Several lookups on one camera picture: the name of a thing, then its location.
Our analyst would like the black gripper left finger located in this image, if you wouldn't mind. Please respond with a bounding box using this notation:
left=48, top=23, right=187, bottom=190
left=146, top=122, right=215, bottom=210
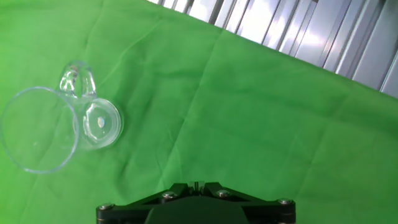
left=95, top=182, right=197, bottom=224

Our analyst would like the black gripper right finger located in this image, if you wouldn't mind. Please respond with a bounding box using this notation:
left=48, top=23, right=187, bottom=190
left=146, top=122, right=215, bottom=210
left=198, top=182, right=297, bottom=224

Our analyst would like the clear glass mug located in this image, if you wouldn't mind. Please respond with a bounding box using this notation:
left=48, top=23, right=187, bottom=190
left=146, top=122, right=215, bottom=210
left=0, top=60, right=125, bottom=174

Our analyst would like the green cloth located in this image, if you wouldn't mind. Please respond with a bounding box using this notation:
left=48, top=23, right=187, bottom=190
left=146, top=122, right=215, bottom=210
left=0, top=0, right=398, bottom=224

